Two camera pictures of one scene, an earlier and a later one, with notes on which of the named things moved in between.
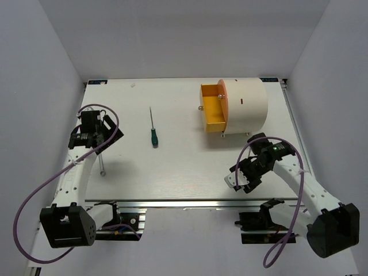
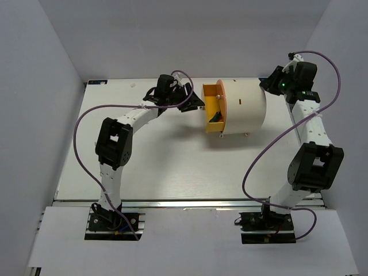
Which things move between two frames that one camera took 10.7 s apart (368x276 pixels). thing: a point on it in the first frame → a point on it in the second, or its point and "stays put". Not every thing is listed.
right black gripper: (253, 183) → (268, 84)
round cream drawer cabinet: (245, 103) stays put
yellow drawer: (214, 102) stays put
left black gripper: (111, 125) → (192, 104)
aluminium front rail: (187, 205) stays put
